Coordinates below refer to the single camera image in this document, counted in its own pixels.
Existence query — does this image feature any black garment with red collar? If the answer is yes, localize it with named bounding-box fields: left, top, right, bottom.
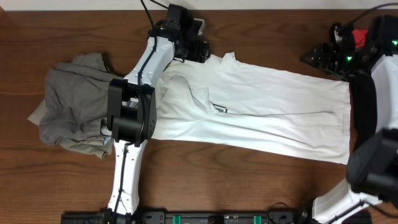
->
left=328, top=23, right=377, bottom=148

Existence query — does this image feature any grey folded garment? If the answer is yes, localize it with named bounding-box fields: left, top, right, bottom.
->
left=28, top=53, right=116, bottom=159

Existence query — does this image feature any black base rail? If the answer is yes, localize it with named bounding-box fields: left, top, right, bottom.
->
left=60, top=206, right=318, bottom=224

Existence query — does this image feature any white printed t-shirt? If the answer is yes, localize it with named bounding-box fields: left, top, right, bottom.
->
left=153, top=53, right=351, bottom=164

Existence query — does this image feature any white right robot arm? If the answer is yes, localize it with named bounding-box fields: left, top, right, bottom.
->
left=297, top=15, right=397, bottom=223

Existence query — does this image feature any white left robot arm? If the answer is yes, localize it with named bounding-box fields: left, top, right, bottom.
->
left=105, top=36, right=210, bottom=223

